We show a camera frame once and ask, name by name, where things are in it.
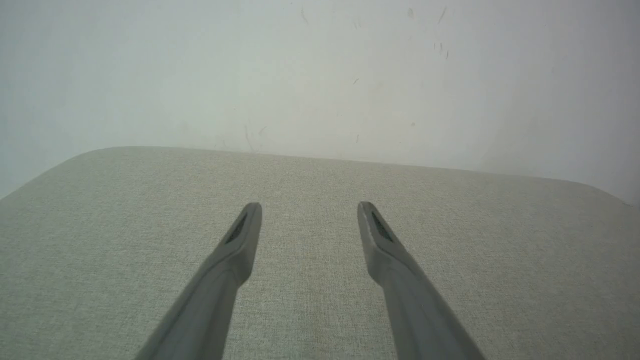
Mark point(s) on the grey fabric sofa seat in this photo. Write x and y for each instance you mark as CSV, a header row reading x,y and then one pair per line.
x,y
310,300

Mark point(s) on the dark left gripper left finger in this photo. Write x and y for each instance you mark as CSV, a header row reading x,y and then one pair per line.
x,y
215,300

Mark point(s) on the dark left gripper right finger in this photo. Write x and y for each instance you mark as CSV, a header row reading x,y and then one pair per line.
x,y
415,310

